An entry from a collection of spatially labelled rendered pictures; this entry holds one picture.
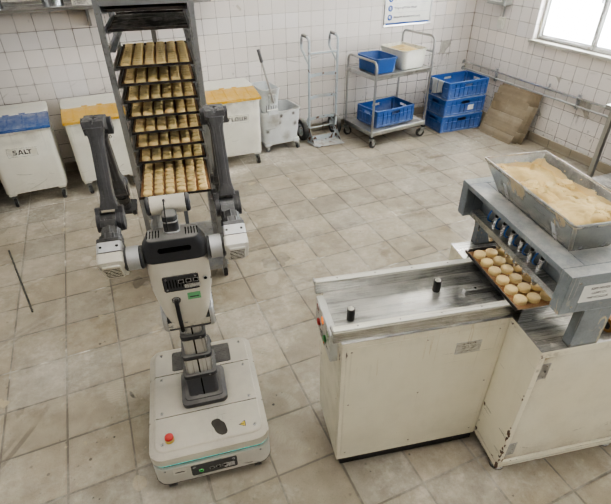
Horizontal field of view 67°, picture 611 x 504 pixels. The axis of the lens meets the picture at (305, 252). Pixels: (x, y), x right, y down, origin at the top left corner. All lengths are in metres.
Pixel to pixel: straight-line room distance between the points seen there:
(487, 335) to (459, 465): 0.77
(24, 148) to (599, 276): 4.34
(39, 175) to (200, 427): 3.23
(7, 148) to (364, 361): 3.78
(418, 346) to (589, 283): 0.62
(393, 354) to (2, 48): 4.42
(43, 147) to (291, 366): 3.07
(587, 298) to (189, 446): 1.66
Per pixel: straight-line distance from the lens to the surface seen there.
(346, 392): 1.96
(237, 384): 2.40
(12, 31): 5.23
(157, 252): 1.77
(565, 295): 1.74
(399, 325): 1.78
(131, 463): 2.58
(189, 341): 2.11
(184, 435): 2.27
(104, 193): 1.92
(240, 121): 4.91
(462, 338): 1.96
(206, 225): 3.81
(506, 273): 2.11
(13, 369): 3.27
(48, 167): 4.87
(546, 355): 1.93
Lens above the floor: 2.10
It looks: 35 degrees down
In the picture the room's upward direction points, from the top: 1 degrees counter-clockwise
